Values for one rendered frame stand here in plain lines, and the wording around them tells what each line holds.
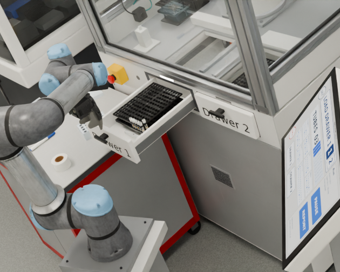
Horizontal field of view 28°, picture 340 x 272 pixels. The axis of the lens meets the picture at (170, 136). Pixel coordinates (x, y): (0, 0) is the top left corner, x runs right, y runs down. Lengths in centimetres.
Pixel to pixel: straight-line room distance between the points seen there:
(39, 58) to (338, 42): 145
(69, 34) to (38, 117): 148
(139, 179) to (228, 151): 44
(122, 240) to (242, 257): 103
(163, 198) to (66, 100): 115
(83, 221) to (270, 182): 78
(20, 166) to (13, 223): 188
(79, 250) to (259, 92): 79
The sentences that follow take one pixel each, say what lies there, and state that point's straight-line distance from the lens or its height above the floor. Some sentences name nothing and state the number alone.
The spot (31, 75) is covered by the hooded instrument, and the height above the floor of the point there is 85.
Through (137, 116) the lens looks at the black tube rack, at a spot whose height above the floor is 90.
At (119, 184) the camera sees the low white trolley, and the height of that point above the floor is 58.
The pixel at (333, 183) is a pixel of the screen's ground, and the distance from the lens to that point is 169.
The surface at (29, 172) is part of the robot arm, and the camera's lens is 203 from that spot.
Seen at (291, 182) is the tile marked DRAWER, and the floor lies 101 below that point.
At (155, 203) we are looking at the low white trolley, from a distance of 299.
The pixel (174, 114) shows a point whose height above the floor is 87.
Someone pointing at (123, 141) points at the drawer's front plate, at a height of 92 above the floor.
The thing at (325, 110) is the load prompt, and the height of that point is 115.
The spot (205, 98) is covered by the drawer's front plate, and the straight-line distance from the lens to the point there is 248.
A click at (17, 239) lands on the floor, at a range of 376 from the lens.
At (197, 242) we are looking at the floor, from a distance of 326.
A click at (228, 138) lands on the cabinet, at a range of 258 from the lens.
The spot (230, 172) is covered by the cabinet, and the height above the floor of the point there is 53.
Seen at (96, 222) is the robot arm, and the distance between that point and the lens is 213.
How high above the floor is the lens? 233
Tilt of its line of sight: 36 degrees down
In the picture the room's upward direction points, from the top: 21 degrees counter-clockwise
